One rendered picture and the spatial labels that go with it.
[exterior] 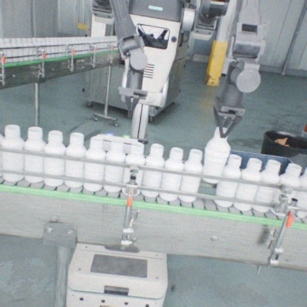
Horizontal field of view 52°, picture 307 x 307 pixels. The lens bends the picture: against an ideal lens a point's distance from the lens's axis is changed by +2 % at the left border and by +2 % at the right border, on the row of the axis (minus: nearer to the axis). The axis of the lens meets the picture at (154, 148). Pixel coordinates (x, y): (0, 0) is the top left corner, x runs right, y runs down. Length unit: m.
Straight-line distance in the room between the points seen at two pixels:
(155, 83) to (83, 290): 1.10
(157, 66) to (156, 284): 1.09
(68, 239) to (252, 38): 0.78
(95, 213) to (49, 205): 0.14
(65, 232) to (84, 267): 0.76
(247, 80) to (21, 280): 1.73
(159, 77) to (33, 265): 1.39
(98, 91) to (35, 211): 4.02
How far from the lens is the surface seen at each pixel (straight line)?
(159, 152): 0.90
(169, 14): 1.48
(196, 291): 2.13
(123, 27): 1.07
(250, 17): 0.87
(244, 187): 0.98
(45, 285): 2.06
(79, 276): 1.75
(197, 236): 1.02
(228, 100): 0.86
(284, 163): 1.73
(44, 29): 7.67
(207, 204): 1.00
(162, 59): 1.41
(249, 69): 0.78
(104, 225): 1.00
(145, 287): 1.74
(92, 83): 4.95
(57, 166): 0.95
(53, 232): 1.04
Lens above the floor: 1.52
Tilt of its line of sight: 23 degrees down
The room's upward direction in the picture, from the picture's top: 9 degrees clockwise
